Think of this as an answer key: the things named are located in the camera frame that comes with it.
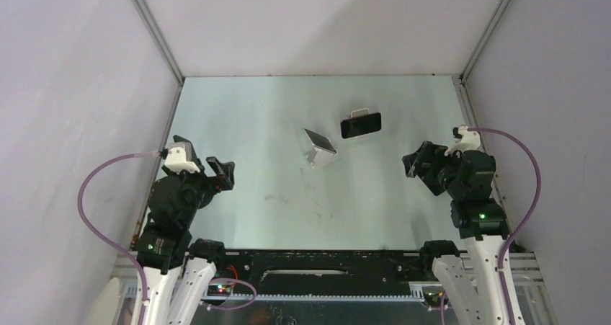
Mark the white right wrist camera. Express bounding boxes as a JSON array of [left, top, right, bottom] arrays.
[[445, 125, 481, 156]]

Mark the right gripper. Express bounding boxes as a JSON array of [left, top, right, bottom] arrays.
[[401, 141, 465, 198]]

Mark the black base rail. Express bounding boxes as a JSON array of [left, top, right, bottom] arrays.
[[210, 249, 471, 299]]

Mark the white phone stand behind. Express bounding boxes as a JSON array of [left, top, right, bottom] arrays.
[[350, 108, 370, 118]]

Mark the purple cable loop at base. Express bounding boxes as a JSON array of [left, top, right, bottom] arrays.
[[200, 278, 259, 312]]

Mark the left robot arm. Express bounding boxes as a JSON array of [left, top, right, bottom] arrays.
[[132, 135, 235, 324]]

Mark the small phone on stand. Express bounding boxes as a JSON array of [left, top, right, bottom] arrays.
[[304, 128, 337, 154]]

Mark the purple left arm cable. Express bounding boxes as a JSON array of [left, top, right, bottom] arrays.
[[77, 151, 168, 325]]

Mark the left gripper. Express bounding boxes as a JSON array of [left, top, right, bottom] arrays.
[[164, 156, 234, 226]]

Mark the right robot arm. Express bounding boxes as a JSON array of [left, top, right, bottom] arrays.
[[402, 141, 525, 324]]

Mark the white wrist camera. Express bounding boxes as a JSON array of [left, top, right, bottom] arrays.
[[445, 125, 481, 156], [164, 143, 202, 174]]

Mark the black smartphone on white stand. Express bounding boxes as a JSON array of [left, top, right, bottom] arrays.
[[340, 112, 382, 139]]

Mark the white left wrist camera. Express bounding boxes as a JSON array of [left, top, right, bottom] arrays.
[[164, 143, 202, 174]]

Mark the white angled phone stand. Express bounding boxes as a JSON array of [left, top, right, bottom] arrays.
[[305, 146, 339, 170]]

